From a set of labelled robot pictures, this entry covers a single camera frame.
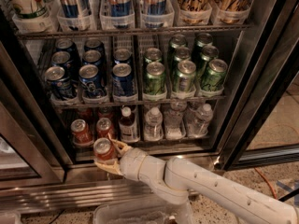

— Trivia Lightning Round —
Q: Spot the blue pepsi can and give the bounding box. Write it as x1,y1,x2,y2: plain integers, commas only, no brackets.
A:
112,63,135,97
78,64,107,98
45,66,76,100

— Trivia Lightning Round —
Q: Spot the front middle blue pepsi can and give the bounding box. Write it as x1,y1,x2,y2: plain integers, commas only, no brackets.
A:
78,64,107,98

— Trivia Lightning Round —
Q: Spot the front right green can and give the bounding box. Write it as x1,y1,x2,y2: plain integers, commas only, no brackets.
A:
200,59,228,91

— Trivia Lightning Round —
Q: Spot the middle red bull can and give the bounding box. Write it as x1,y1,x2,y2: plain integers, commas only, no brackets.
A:
106,0,133,18

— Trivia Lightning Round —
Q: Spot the front left green can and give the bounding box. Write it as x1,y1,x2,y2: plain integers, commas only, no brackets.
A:
144,62,165,95

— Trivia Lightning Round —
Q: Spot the clear water bottle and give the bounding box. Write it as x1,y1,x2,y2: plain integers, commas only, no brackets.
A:
164,102,187,140
144,107,163,141
188,104,213,137

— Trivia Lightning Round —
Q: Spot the red coke can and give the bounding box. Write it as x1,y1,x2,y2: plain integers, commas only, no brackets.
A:
71,119,93,147
96,118,116,139
93,138,117,161
77,108,93,120

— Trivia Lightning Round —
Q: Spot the orange power cable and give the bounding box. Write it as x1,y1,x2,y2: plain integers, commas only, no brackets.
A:
253,167,278,201

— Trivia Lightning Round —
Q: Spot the middle clear water bottle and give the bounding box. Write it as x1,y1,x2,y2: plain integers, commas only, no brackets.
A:
164,102,187,140

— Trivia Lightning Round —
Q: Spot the green can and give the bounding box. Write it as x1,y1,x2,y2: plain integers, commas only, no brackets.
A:
144,62,165,95
172,60,196,92
200,59,228,91

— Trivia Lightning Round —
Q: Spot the clear plastic bin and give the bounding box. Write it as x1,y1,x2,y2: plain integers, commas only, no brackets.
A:
93,195,195,224

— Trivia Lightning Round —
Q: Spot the brown drink bottle white label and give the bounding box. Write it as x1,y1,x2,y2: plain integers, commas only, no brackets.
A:
119,106,139,143

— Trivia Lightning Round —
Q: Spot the left clear water bottle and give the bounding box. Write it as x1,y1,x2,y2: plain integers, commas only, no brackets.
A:
144,107,163,141

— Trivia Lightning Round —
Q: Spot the right clear water bottle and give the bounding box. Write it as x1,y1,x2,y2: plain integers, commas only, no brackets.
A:
188,104,213,137

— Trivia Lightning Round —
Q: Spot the front right blue pepsi can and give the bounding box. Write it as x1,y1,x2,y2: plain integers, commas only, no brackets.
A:
112,63,135,97

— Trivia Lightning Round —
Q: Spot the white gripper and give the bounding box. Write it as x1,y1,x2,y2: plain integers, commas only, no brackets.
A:
94,137,148,181

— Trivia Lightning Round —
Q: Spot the black stand leg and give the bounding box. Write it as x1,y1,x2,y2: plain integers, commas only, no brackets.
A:
278,189,299,202

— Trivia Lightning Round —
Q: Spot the front middle green can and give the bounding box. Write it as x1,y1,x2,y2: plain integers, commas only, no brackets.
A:
172,60,196,92

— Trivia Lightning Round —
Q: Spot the stainless steel fridge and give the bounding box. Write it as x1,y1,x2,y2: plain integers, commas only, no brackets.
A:
0,0,299,215

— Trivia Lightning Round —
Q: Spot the front left blue pepsi can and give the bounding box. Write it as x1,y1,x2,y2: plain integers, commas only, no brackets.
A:
45,66,76,100

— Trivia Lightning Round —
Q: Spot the fridge glass door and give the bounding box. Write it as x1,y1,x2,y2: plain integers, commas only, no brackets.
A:
213,0,299,171

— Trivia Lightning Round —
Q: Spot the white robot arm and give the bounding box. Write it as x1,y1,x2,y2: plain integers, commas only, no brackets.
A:
93,138,299,224

